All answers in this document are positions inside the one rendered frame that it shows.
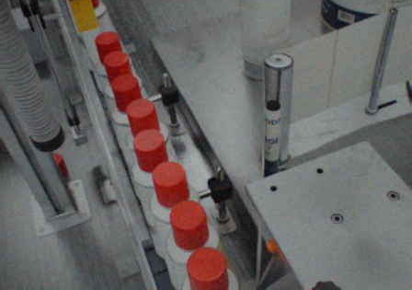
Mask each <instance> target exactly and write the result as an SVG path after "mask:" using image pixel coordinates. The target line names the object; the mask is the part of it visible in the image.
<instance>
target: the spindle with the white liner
mask: <svg viewBox="0 0 412 290"><path fill-rule="evenodd" d="M290 15H291V0H240V23H241V43H242V48H241V55H242V57H243V59H242V61H241V64H240V66H241V69H242V71H243V72H244V73H245V74H246V75H248V76H249V77H251V78H255V79H257V80H263V59H264V58H265V56H266V55H268V54H269V53H270V52H277V51H279V50H283V49H286V48H287V47H289V25H290Z"/></svg>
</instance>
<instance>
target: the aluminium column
mask: <svg viewBox="0 0 412 290"><path fill-rule="evenodd" d="M0 137H1V138H2V140H3V142H4V144H5V145H6V148H7V149H8V152H9V153H10V155H11V157H12V158H13V159H14V161H15V163H16V164H17V167H18V168H19V171H20V172H21V174H22V176H23V178H24V179H25V181H26V183H27V184H28V186H29V188H30V190H31V191H32V193H33V195H34V197H35V198H36V200H37V202H38V203H39V206H40V208H41V210H42V211H43V213H44V214H45V216H46V217H47V219H48V221H49V222H50V221H52V220H54V219H58V218H60V217H64V216H67V215H71V214H73V213H74V212H76V210H75V208H74V199H73V196H72V194H71V190H70V189H69V187H68V184H67V183H66V181H65V177H64V176H63V173H62V172H61V170H60V167H59V165H58V164H57V160H56V159H55V157H54V154H53V152H41V151H39V150H38V149H36V148H35V146H34V145H33V144H32V142H31V141H30V133H29V131H28V128H27V127H26V125H25V123H24V122H23V120H22V117H21V116H20V115H19V111H18V110H17V106H16V104H15V103H14V100H13V99H12V98H11V95H10V93H9V92H8V89H7V87H6V84H5V82H4V79H3V78H2V77H1V74H0Z"/></svg>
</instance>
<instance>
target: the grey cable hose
mask: <svg viewBox="0 0 412 290"><path fill-rule="evenodd" d="M25 44H26V43H25V42H24V41H23V38H22V36H21V35H20V31H19V29H18V27H17V23H16V22H15V19H14V18H13V16H12V13H11V10H10V7H9V5H8V4H7V1H6V0H0V74H1V77H2V78H3V79H4V82H5V84H6V87H7V89H8V92H9V93H10V95H11V98H12V99H13V100H14V103H15V104H16V106H17V110H18V111H19V115H20V116H21V117H22V120H23V122H24V123H25V125H26V127H27V128H28V131H29V133H30V141H31V142H32V144H33V145H34V146H35V148H36V149H38V150H39V151H41V152H52V151H54V150H56V149H58V148H60V146H62V145H63V142H64V131H63V127H62V126H61V125H60V124H59V123H58V122H57V119H56V117H55V115H54V112H53V110H52V106H51V104H50V102H49V100H48V98H47V96H46V93H45V91H44V87H43V86H42V84H41V82H40V79H39V75H38V74H37V71H36V68H35V66H34V65H33V62H32V60H31V59H30V55H29V52H28V49H27V47H26V46H25Z"/></svg>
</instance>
